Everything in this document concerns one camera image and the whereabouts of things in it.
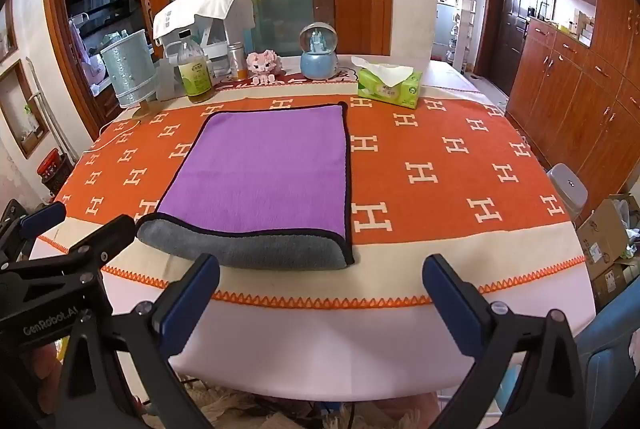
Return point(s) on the silver metal bucket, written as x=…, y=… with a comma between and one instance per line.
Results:
x=131, y=69

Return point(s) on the grey plastic stool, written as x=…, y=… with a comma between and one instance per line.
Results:
x=567, y=186

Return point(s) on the cardboard box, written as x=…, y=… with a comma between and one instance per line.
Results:
x=607, y=239

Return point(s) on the pink block toy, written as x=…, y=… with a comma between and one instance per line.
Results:
x=264, y=63

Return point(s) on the orange patterned tablecloth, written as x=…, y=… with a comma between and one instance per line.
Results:
x=450, y=169

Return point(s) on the white countertop appliance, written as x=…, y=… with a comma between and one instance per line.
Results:
x=220, y=41

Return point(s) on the clear plastic container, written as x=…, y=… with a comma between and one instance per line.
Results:
x=169, y=81

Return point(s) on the white shelf rack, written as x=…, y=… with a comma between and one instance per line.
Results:
x=461, y=34

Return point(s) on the white appliance with cloth cover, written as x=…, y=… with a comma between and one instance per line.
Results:
x=210, y=6

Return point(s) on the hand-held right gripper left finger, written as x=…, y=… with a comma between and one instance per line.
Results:
x=191, y=293

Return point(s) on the blue snow globe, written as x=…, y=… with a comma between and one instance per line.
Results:
x=319, y=56

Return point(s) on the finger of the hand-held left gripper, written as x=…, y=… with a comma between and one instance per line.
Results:
x=110, y=233
x=44, y=217

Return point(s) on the purple and grey towel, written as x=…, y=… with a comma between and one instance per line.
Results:
x=265, y=169

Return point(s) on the wooden wall cabinet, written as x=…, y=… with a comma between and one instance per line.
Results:
x=575, y=79

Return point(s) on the light blue chair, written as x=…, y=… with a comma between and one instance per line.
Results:
x=607, y=349

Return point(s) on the green tissue pack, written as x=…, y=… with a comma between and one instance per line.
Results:
x=392, y=86

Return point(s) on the dark entrance door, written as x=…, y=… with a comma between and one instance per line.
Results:
x=515, y=19

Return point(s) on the wooden framed wall niche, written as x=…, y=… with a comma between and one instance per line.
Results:
x=22, y=109

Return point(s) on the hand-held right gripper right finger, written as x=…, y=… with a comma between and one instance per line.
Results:
x=450, y=293

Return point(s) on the bottle with yellow-green label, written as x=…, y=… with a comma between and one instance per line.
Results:
x=195, y=76

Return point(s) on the metal can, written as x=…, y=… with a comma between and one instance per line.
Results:
x=238, y=61

